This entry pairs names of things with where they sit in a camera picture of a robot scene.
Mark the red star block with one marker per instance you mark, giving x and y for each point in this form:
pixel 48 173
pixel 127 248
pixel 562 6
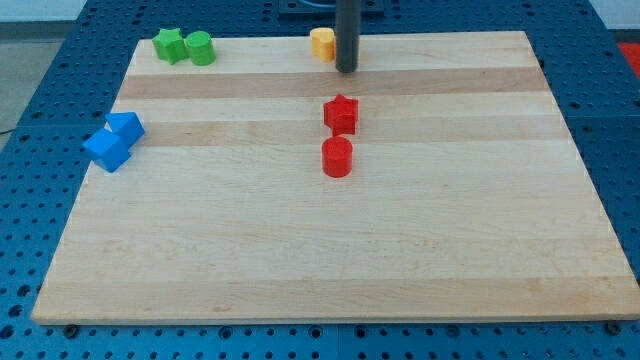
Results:
pixel 341 115

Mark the green star block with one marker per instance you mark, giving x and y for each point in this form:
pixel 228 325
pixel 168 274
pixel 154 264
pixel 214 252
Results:
pixel 170 46

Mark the red cylinder block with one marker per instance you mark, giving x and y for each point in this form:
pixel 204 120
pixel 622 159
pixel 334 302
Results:
pixel 337 155

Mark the yellow heart block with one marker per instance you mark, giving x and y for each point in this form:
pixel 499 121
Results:
pixel 323 43

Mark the light wooden board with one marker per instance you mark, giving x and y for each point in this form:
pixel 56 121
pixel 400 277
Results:
pixel 467 200

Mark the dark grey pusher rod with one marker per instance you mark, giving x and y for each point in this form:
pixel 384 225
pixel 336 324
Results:
pixel 347 31

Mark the green cylinder block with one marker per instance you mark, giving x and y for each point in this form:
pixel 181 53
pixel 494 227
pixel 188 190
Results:
pixel 200 48

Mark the blue triangle block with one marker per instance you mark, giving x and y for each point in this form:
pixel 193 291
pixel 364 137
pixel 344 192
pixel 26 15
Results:
pixel 127 126

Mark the blue cube block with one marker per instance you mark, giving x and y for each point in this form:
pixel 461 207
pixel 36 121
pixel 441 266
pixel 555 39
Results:
pixel 107 150

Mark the red object at right edge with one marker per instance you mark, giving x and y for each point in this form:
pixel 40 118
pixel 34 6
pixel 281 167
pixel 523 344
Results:
pixel 631 53

